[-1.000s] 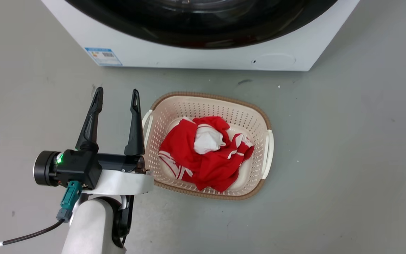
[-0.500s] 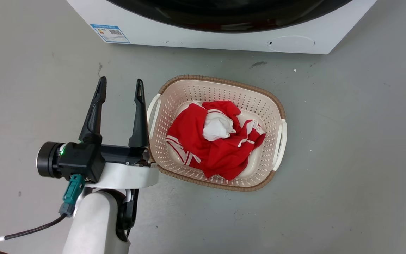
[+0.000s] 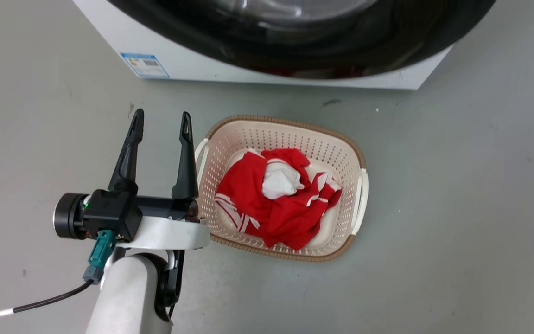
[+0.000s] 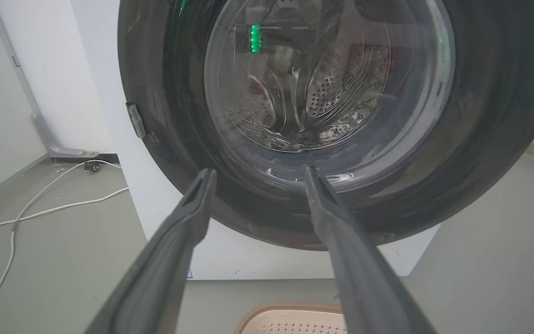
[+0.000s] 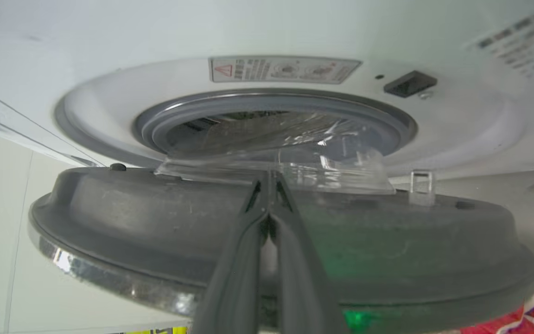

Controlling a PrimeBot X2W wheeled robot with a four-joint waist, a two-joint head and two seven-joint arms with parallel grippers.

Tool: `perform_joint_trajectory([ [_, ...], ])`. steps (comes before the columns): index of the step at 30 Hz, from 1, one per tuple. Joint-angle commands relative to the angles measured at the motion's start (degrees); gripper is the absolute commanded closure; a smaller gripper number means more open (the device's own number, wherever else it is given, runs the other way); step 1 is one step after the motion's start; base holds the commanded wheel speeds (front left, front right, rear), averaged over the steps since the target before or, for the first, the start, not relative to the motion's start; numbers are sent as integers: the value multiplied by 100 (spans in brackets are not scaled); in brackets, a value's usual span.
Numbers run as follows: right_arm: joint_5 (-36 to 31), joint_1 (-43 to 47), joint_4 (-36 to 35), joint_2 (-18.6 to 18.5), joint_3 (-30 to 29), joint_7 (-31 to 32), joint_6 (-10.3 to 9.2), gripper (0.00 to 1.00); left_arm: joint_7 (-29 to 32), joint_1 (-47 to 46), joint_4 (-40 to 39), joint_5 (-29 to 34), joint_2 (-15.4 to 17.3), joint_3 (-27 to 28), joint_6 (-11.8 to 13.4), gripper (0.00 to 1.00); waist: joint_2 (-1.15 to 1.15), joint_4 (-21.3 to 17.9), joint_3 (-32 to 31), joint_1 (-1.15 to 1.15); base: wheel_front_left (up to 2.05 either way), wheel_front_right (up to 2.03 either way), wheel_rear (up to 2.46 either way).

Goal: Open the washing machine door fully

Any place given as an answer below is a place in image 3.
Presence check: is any black cable with white band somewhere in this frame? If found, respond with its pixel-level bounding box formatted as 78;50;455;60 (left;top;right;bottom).
0;280;95;322

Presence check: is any white washing machine body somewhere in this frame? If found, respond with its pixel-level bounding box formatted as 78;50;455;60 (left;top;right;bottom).
72;0;455;90

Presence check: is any white crumpled cloth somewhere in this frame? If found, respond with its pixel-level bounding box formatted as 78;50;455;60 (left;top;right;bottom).
261;159;305;200

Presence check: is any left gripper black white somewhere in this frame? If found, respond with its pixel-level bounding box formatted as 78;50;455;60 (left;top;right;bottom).
108;109;211;251

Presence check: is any beige perforated laundry basket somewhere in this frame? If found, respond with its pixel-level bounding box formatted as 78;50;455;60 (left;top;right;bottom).
194;115;369;263

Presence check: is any blue white energy label sticker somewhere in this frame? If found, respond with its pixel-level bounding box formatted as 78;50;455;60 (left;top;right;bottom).
120;52;171;79

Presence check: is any red garment with white stripes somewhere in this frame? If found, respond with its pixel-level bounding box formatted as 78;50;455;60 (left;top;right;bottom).
214;148;343;251

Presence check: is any teal cable connector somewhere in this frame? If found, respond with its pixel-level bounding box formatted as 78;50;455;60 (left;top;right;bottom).
83;230;118;285

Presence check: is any black cylindrical motor housing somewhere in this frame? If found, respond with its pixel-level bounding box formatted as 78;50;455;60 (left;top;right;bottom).
53;192;89;240

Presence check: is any black round washing machine door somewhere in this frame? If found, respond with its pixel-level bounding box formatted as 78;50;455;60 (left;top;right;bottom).
107;0;497;80

